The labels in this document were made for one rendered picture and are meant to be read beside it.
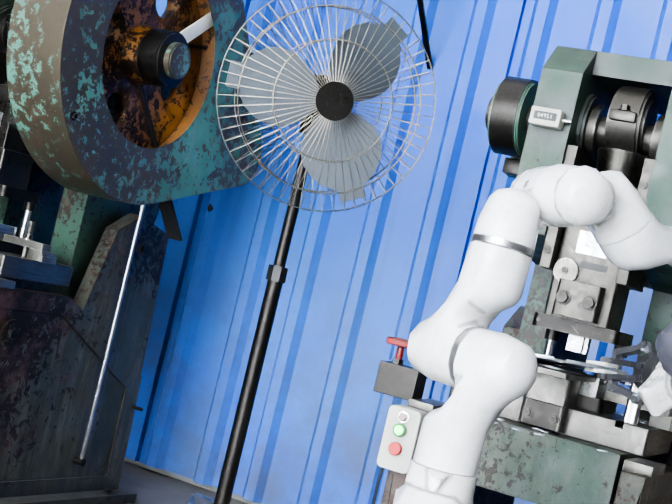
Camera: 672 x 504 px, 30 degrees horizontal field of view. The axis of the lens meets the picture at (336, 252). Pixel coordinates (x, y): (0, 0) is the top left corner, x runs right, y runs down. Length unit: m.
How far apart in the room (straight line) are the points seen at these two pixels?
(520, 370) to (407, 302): 2.18
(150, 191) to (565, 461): 1.48
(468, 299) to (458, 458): 0.27
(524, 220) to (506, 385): 0.28
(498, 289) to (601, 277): 0.74
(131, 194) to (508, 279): 1.60
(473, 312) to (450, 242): 2.08
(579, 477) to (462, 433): 0.60
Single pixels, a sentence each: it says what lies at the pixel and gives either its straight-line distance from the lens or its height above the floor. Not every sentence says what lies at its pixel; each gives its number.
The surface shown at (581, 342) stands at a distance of 2.89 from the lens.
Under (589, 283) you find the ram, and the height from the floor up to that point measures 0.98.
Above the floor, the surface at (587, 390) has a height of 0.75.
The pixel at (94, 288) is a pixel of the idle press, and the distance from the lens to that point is 3.79.
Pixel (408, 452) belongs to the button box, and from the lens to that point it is 2.67.
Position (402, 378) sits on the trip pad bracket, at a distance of 2.77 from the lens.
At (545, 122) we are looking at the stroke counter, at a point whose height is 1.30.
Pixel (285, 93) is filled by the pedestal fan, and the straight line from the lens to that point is 3.25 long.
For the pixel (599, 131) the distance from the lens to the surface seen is 2.94.
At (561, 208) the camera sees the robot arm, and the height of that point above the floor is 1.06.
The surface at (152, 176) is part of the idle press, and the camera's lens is 3.56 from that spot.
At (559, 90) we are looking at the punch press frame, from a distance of 2.88.
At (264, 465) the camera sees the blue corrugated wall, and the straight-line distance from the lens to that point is 4.45.
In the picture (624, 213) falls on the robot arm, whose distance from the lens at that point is 2.25.
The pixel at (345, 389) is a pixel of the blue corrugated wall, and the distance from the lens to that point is 4.33.
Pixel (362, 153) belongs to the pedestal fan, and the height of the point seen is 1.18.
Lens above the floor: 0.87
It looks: 1 degrees up
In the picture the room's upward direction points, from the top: 14 degrees clockwise
